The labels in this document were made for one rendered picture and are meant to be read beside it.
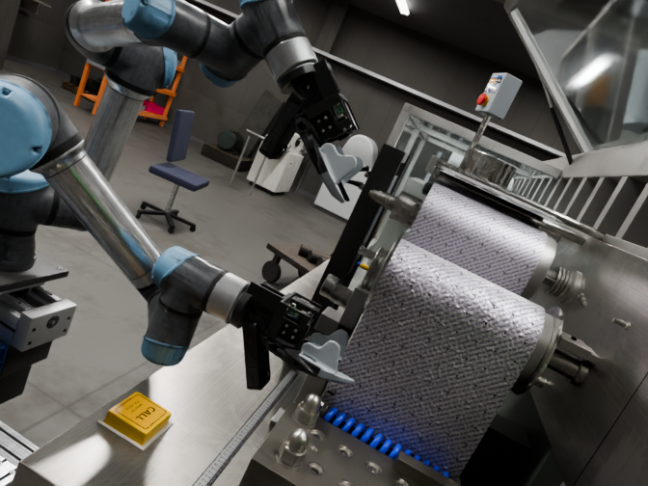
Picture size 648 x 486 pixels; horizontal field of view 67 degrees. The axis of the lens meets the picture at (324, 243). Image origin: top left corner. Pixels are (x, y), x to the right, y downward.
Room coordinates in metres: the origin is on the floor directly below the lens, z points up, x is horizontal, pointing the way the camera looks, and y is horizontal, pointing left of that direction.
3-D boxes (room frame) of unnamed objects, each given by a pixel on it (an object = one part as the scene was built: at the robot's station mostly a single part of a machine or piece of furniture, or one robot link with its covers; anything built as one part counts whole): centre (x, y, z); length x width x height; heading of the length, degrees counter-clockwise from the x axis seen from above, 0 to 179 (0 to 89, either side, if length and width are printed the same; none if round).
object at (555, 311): (0.73, -0.36, 1.25); 0.15 x 0.01 x 0.15; 170
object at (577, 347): (0.72, -0.40, 1.28); 0.06 x 0.05 x 0.02; 80
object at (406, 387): (0.69, -0.21, 1.11); 0.23 x 0.01 x 0.18; 80
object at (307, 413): (0.65, -0.08, 1.05); 0.04 x 0.04 x 0.04
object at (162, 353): (0.78, 0.18, 1.01); 0.11 x 0.08 x 0.11; 26
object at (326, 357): (0.69, -0.08, 1.11); 0.09 x 0.03 x 0.06; 71
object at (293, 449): (0.55, -0.07, 1.05); 0.04 x 0.04 x 0.04
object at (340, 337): (0.74, -0.09, 1.11); 0.09 x 0.03 x 0.06; 89
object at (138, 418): (0.66, 0.15, 0.91); 0.07 x 0.07 x 0.02; 80
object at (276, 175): (8.32, 1.27, 0.53); 2.24 x 0.56 x 1.06; 168
